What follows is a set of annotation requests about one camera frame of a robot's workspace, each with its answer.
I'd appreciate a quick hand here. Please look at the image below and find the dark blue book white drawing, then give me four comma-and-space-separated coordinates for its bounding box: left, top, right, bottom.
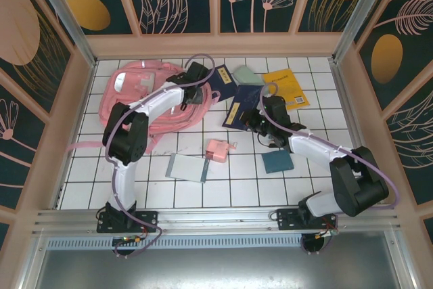
221, 85, 268, 131

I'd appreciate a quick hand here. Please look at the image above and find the dark blue book yellow label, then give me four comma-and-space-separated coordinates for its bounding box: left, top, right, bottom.
208, 64, 240, 104

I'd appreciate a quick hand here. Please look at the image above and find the pink backpack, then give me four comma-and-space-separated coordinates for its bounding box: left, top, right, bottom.
69, 60, 221, 154

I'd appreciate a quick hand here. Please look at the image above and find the pale green pencil case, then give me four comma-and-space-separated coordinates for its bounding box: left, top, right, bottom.
233, 65, 265, 85

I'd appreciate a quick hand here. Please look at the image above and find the small pink box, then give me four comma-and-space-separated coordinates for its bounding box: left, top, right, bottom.
204, 139, 237, 164

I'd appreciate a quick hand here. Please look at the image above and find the small teal notebook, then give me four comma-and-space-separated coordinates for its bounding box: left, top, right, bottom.
261, 149, 294, 175

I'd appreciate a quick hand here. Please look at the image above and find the grey notebook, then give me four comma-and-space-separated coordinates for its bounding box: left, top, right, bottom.
164, 152, 210, 185

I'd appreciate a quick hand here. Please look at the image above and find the grey metal sheet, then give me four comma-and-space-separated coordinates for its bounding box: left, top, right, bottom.
20, 250, 417, 289

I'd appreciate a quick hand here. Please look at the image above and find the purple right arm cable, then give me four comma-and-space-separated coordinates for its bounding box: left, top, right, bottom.
260, 82, 398, 257

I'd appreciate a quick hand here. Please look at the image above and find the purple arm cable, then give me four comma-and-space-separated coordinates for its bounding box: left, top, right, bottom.
104, 52, 217, 259
260, 82, 398, 257

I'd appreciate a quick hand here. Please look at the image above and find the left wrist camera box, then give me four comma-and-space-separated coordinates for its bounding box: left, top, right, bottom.
185, 61, 208, 83

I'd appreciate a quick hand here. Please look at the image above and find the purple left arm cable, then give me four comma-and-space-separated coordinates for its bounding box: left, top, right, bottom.
104, 52, 217, 259

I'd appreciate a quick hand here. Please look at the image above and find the aluminium table side rail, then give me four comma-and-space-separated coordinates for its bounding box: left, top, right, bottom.
328, 58, 383, 206
50, 60, 99, 209

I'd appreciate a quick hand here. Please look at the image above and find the aluminium mounting rail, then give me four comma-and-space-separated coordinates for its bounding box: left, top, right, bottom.
32, 203, 403, 236

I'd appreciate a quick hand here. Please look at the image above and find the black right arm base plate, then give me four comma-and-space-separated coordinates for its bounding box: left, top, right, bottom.
276, 206, 339, 232

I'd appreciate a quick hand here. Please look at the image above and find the aluminium corner post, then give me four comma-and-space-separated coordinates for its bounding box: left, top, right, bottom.
332, 0, 396, 65
28, 0, 98, 68

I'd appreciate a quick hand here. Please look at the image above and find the slotted grey cable duct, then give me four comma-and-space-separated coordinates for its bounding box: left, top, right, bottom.
45, 236, 390, 252

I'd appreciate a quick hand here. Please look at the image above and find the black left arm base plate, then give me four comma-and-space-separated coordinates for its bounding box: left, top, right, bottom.
96, 210, 159, 234

